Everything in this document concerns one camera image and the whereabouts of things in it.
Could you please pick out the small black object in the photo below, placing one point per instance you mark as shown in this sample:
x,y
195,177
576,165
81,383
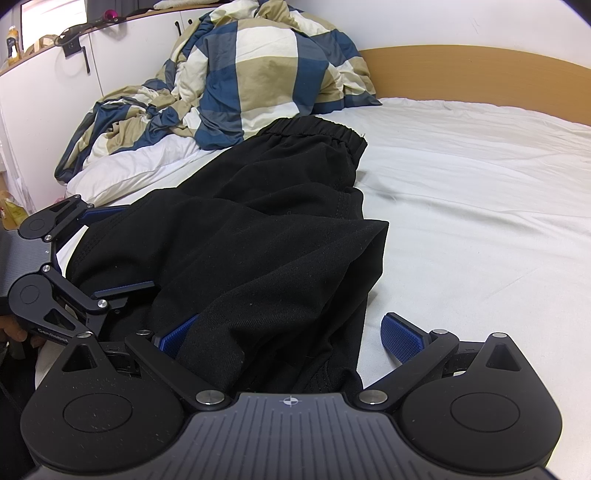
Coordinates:
x,y
69,39

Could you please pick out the person's left hand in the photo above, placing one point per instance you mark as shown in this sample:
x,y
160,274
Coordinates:
x,y
11,328

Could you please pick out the yellow bottle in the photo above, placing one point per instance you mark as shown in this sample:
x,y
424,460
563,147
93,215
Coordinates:
x,y
13,46

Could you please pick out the white pillow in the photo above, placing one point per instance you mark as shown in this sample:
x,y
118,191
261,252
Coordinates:
x,y
138,166

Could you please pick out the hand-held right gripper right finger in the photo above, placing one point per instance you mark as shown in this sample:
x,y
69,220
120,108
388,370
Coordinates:
x,y
401,339

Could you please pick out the black pants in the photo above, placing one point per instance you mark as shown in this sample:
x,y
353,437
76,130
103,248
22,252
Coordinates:
x,y
258,240

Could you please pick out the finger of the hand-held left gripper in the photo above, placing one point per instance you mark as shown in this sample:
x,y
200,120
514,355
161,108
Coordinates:
x,y
123,289
108,212

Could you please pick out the white cabinet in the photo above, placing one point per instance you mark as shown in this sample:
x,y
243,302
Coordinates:
x,y
46,106

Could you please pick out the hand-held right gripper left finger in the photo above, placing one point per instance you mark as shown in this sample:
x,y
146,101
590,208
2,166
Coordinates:
x,y
175,339

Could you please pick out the person's dark clothing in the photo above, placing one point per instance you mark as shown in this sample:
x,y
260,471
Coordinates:
x,y
16,401

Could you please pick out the blue beige checked duvet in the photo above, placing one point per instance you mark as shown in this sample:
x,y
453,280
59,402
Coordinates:
x,y
258,69

